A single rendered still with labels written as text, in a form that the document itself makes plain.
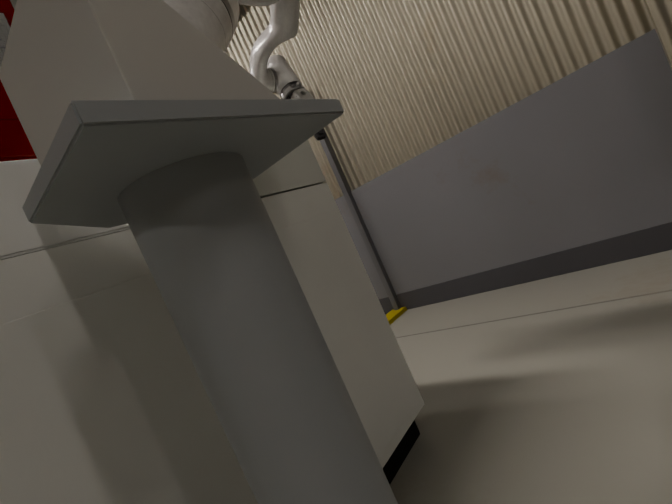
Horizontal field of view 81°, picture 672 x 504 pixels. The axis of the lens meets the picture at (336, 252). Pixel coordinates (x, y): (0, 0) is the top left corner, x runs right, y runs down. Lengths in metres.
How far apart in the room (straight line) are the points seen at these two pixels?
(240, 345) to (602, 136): 1.98
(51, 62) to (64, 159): 0.16
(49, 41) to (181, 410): 0.55
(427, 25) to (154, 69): 2.13
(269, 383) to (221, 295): 0.11
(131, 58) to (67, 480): 0.54
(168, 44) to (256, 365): 0.34
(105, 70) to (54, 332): 0.41
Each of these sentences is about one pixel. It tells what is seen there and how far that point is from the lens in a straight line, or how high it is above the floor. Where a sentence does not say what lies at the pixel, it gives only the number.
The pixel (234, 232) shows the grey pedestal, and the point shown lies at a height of 0.71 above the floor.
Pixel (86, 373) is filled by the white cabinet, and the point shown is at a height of 0.62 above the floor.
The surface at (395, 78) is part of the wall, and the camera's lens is 2.52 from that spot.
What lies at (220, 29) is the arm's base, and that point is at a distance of 0.66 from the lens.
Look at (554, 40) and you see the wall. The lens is 2.26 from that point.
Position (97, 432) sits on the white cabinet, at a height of 0.54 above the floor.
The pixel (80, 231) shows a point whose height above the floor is 0.83.
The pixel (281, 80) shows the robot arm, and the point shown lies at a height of 1.18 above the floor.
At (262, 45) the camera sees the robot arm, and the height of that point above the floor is 1.27.
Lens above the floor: 0.66
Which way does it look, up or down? 2 degrees down
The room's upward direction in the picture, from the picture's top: 24 degrees counter-clockwise
